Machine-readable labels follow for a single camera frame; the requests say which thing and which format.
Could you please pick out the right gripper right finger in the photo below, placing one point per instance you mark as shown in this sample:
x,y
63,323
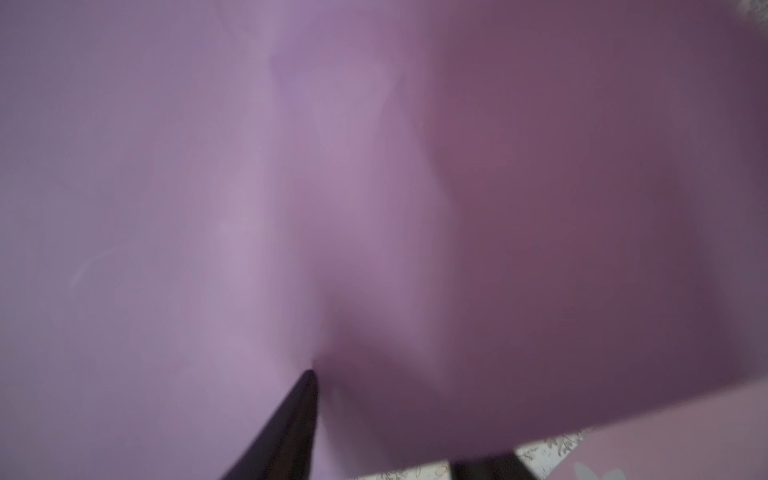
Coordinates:
x,y
502,467

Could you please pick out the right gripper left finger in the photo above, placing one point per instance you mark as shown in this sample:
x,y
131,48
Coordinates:
x,y
283,449

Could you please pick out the purple wrapping paper sheet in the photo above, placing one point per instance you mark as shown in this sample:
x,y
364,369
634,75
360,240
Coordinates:
x,y
479,222

